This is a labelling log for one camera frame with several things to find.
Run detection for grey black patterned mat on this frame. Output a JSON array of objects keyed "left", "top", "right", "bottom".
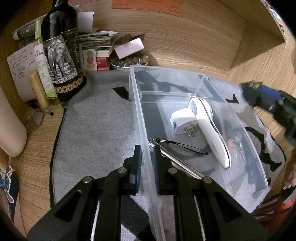
[{"left": 51, "top": 71, "right": 286, "bottom": 204}]

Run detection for handwritten white paper note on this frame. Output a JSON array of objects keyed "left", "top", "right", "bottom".
[{"left": 6, "top": 43, "right": 37, "bottom": 102}]

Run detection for metal ring bracelet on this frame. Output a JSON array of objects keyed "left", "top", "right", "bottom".
[{"left": 23, "top": 108, "right": 45, "bottom": 134}]

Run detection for stack of magazines and books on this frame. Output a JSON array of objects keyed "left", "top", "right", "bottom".
[{"left": 11, "top": 11, "right": 118, "bottom": 71}]

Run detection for orange paper note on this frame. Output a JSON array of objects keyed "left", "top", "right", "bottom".
[{"left": 111, "top": 0, "right": 183, "bottom": 16}]

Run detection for dark wine bottle elephant label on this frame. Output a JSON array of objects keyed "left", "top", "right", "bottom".
[{"left": 41, "top": 1, "right": 86, "bottom": 102}]

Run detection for silver metal flashlight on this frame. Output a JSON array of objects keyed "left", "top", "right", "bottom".
[{"left": 148, "top": 138, "right": 204, "bottom": 179}]

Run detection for blue cartoon sticker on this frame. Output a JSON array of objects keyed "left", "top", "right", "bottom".
[{"left": 1, "top": 166, "right": 20, "bottom": 204}]

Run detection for white power adapter plug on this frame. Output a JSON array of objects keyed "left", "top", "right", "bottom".
[{"left": 170, "top": 108, "right": 198, "bottom": 138}]

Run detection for bowl of polished stones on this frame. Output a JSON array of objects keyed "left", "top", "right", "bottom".
[{"left": 110, "top": 53, "right": 149, "bottom": 72}]

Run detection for beige cushioned pad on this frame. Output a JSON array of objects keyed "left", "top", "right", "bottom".
[{"left": 0, "top": 88, "right": 27, "bottom": 157}]

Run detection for gold lip balm tube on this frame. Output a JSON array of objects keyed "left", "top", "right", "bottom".
[{"left": 28, "top": 71, "right": 49, "bottom": 108}]

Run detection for white handheld magnifier device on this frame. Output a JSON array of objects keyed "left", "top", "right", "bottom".
[{"left": 188, "top": 97, "right": 232, "bottom": 169}]

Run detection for silver keys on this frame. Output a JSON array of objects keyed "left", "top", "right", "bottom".
[{"left": 227, "top": 131, "right": 246, "bottom": 162}]

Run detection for white folded card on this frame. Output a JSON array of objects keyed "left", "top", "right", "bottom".
[{"left": 114, "top": 38, "right": 144, "bottom": 59}]

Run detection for clear plastic storage bin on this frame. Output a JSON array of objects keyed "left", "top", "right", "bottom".
[{"left": 129, "top": 66, "right": 269, "bottom": 240}]

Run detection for green white tube bottle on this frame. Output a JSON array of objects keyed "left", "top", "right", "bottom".
[{"left": 33, "top": 19, "right": 57, "bottom": 101}]

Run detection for traffic light picture card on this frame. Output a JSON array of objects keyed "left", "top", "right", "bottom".
[{"left": 80, "top": 49, "right": 97, "bottom": 71}]

